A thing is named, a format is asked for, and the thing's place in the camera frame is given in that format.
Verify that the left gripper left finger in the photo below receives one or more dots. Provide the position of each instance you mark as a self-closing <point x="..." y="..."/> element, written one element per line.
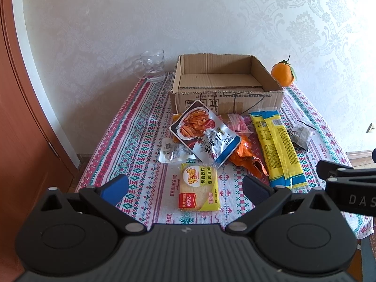
<point x="102" y="201"/>

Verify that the pink clear snack packet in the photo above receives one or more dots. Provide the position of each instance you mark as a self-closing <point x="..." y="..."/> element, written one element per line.
<point x="238" y="123"/>

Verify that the clear glass mug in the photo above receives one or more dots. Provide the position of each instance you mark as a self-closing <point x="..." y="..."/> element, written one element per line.
<point x="150" y="66"/>

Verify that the yellow bread snack packet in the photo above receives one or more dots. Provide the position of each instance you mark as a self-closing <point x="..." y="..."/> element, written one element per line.
<point x="198" y="188"/>

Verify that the yellow long snack pack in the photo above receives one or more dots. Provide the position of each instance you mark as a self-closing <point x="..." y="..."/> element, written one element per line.
<point x="277" y="148"/>

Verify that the cardboard box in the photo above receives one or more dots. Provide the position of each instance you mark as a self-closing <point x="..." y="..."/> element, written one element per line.
<point x="225" y="83"/>

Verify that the patterned tablecloth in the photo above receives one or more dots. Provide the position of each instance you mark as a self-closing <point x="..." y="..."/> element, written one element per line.
<point x="132" y="144"/>

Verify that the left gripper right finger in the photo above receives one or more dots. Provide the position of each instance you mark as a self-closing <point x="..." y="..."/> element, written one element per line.
<point x="268" y="203"/>

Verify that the orange foil bag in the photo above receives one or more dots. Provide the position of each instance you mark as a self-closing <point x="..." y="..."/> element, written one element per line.
<point x="244" y="156"/>

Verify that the clear dark snack packet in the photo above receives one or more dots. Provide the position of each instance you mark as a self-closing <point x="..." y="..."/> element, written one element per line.
<point x="172" y="152"/>

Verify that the brown wooden door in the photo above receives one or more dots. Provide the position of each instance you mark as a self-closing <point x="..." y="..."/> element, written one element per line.
<point x="32" y="158"/>

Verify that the orange tangerine with leaf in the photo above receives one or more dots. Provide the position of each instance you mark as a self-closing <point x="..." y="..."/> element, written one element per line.
<point x="284" y="73"/>

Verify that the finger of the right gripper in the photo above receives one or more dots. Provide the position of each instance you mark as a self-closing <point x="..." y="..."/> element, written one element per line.
<point x="327" y="169"/>

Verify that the small grey clear packet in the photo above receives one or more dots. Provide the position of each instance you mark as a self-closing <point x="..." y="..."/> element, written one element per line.
<point x="301" y="135"/>

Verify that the white spicy strips bag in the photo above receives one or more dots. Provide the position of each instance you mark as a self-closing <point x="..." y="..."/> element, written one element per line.
<point x="206" y="136"/>

